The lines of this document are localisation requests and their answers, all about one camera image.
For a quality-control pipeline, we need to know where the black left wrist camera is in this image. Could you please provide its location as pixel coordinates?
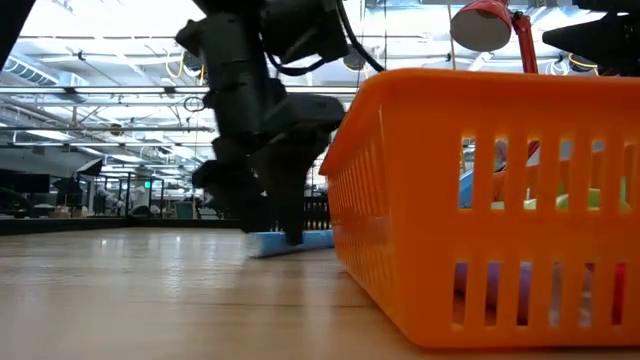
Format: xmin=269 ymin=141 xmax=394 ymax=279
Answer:
xmin=272 ymin=93 xmax=347 ymax=147

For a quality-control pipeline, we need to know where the purple highlighter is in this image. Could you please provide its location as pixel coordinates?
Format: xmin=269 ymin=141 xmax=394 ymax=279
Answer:
xmin=452 ymin=262 xmax=534 ymax=326

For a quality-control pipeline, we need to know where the pink highlighter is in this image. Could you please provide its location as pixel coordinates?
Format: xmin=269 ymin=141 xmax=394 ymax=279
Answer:
xmin=579 ymin=262 xmax=629 ymax=326

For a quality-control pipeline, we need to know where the yellow-green highlighter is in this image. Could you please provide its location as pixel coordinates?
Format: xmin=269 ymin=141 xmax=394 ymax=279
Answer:
xmin=492 ymin=174 xmax=629 ymax=211

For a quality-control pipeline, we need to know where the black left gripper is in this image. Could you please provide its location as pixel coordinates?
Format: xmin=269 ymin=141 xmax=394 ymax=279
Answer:
xmin=192 ymin=12 xmax=329 ymax=246

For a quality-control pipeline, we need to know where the blue highlighter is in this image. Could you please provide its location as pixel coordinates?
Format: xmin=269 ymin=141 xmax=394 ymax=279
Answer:
xmin=246 ymin=228 xmax=335 ymax=259

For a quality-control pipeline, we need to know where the black plastic basket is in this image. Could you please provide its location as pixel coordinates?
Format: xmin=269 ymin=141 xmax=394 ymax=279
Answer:
xmin=302 ymin=195 xmax=332 ymax=232

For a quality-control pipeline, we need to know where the red desk lamp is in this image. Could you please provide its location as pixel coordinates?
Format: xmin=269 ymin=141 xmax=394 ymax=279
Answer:
xmin=448 ymin=0 xmax=541 ymax=161

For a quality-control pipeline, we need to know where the orange plastic basket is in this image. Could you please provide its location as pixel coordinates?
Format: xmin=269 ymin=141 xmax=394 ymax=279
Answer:
xmin=319 ymin=68 xmax=640 ymax=350

